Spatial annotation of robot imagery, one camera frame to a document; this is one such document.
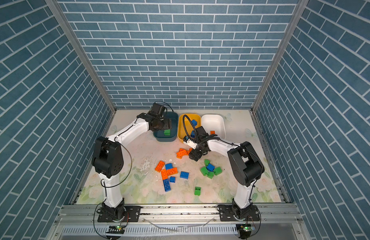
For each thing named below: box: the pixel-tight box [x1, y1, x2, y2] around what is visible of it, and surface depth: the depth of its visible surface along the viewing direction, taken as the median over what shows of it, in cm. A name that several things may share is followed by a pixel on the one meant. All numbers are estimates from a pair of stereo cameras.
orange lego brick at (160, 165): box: [155, 160, 165, 172], surface depth 91 cm
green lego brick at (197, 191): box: [194, 186, 202, 196], surface depth 82 cm
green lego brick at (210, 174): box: [207, 171, 215, 179], surface depth 88 cm
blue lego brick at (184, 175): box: [180, 171, 190, 179], surface depth 87 cm
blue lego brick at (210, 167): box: [206, 163, 215, 172], surface depth 90 cm
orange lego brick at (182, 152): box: [176, 148, 193, 159], surface depth 96 cm
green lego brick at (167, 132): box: [163, 129, 171, 136], surface depth 105 cm
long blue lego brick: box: [163, 178, 171, 192], surface depth 84 cm
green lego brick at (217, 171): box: [214, 166, 223, 176], surface depth 89 cm
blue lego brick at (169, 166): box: [165, 163, 174, 170], surface depth 91 cm
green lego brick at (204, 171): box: [200, 166, 209, 176], surface depth 90 cm
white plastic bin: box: [201, 113, 226, 139], surface depth 113 cm
